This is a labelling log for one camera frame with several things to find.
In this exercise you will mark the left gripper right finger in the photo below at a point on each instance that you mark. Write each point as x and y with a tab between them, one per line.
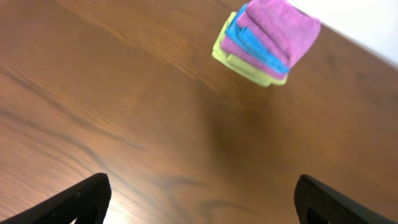
317	203

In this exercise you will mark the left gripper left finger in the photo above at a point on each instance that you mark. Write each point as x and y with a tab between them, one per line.
83	203

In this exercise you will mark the large purple microfiber cloth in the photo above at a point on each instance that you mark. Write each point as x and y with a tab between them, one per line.
284	30

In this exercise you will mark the folded green cloth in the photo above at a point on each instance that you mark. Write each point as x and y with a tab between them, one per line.
240	66

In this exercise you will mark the folded purple cloth in stack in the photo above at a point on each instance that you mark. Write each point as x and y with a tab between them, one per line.
230	47

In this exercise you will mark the folded blue cloth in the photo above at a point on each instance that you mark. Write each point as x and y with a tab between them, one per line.
248	41

